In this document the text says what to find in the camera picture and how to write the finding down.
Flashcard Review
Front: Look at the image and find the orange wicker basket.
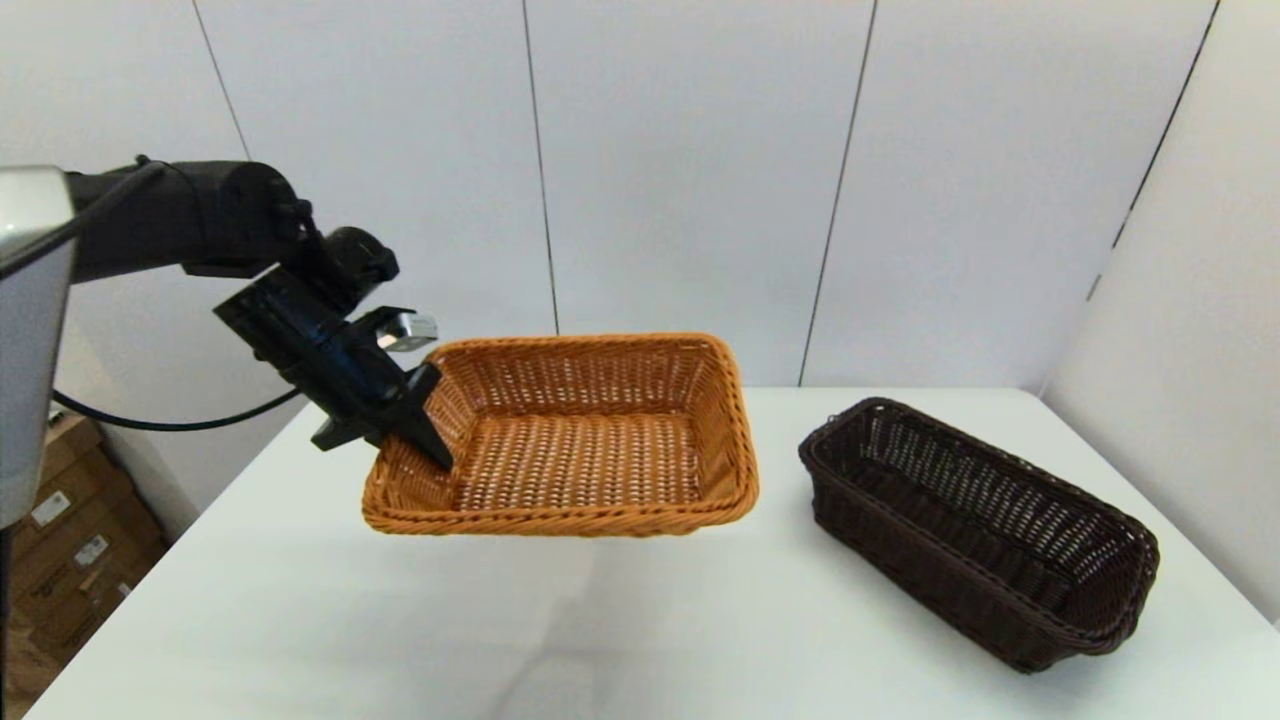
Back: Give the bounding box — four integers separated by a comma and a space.
362, 333, 760, 538

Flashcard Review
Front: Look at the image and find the dark brown wicker basket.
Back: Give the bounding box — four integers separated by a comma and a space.
798, 398, 1161, 673

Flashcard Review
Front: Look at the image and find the cardboard box with white label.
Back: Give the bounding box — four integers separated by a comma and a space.
12, 450, 151, 573
10, 515, 169, 663

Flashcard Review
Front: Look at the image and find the brown cardboard box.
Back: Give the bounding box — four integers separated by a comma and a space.
8, 600, 63, 706
45, 415, 106, 481

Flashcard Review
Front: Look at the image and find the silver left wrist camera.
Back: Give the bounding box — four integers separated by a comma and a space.
375, 310, 440, 353

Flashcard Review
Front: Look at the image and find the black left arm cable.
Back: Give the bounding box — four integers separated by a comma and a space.
0, 155, 303, 433

